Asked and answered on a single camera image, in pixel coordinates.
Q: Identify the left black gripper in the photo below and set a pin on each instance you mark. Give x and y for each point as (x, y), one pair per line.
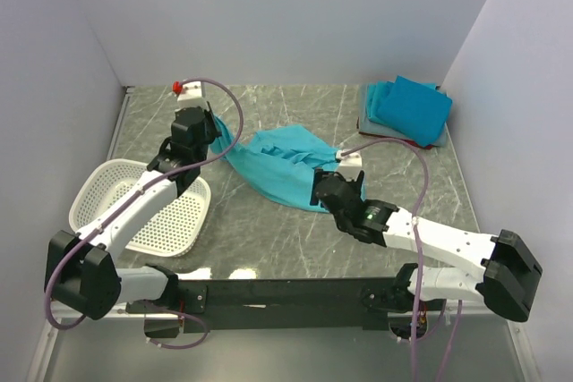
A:
(209, 117)

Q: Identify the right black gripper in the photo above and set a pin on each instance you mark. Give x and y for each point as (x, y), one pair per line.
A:
(319, 174)

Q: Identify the turquoise t shirt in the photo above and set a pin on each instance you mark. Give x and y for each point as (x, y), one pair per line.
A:
(279, 164)
(375, 94)

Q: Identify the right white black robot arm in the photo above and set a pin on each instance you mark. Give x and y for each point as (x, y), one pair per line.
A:
(497, 270)

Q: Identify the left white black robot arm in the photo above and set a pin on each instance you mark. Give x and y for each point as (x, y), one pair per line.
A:
(81, 271)

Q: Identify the folded red t shirt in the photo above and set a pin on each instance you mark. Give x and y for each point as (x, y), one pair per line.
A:
(389, 137)

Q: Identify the folded turquoise t shirt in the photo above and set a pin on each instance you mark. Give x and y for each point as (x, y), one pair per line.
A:
(375, 94)

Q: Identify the folded blue t shirt top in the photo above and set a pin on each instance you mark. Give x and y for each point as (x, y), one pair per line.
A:
(416, 110)

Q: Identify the white perforated plastic basket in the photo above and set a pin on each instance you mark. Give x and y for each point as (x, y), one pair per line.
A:
(159, 223)

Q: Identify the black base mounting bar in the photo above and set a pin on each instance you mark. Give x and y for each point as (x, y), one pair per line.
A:
(249, 304)

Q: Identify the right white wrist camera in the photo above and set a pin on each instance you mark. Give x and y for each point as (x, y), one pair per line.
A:
(349, 166)

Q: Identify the aluminium frame rail front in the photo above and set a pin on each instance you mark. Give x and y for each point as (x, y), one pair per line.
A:
(505, 298)

